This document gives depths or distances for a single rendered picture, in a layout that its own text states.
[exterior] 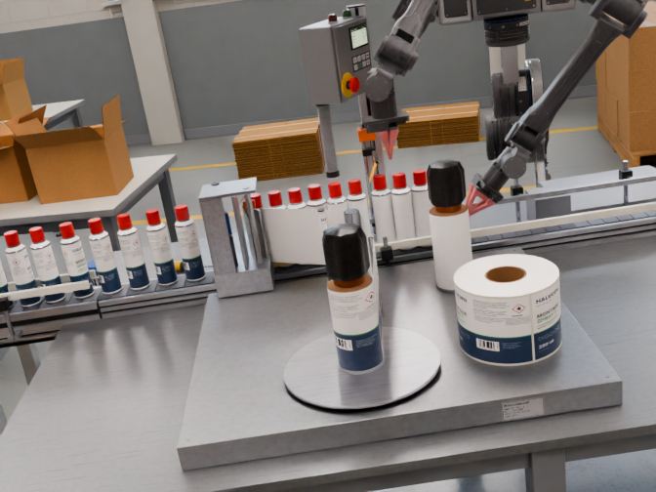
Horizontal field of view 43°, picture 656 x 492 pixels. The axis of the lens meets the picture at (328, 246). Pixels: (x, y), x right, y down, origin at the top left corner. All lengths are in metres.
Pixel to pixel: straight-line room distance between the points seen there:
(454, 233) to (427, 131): 4.67
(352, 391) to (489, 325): 0.28
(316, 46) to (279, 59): 5.60
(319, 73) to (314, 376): 0.80
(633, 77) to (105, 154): 3.21
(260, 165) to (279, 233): 4.14
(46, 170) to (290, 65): 4.33
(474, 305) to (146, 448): 0.68
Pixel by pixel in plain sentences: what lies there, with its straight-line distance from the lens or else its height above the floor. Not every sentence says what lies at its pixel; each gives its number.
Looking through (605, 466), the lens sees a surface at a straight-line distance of 2.46.
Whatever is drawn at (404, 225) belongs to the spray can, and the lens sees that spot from 2.14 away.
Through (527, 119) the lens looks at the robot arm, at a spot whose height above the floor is 1.18.
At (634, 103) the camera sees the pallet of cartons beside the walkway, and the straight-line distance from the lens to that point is 5.38.
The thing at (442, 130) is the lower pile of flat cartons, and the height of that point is 0.11.
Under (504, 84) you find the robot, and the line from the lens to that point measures 2.60.
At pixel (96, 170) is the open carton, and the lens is 3.56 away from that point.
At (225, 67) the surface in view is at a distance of 7.79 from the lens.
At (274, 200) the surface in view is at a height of 1.07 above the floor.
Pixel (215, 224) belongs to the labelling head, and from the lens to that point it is 1.99.
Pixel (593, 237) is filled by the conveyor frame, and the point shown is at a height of 0.85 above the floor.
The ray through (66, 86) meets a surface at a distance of 8.38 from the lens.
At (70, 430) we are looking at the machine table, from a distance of 1.78.
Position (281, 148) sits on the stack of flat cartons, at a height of 0.22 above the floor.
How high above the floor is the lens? 1.69
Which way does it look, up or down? 21 degrees down
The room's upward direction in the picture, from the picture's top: 9 degrees counter-clockwise
